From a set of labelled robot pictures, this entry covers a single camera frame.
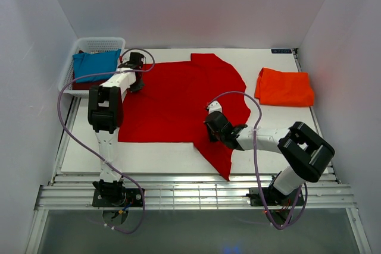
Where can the dark red folded t shirt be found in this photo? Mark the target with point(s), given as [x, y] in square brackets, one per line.
[84, 64]

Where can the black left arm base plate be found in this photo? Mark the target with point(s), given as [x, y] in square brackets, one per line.
[129, 196]

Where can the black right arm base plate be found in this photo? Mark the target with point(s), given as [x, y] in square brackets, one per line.
[273, 197]

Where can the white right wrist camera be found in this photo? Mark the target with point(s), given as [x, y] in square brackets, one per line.
[214, 106]

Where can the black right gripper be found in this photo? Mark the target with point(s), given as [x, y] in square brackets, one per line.
[212, 138]

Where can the aluminium frame rail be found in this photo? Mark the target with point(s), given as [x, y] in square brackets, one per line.
[186, 192]

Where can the small dark label sticker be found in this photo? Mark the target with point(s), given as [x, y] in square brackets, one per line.
[281, 51]

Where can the orange folded t shirt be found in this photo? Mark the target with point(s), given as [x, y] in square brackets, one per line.
[278, 88]

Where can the blue folded t shirt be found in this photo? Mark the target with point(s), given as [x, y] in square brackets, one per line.
[104, 62]

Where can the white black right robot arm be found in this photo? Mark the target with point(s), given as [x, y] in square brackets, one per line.
[306, 152]

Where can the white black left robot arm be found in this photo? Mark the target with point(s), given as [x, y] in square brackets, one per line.
[105, 115]

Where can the white plastic basket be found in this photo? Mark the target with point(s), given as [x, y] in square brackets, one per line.
[89, 45]

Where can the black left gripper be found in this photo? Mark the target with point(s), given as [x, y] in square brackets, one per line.
[137, 88]

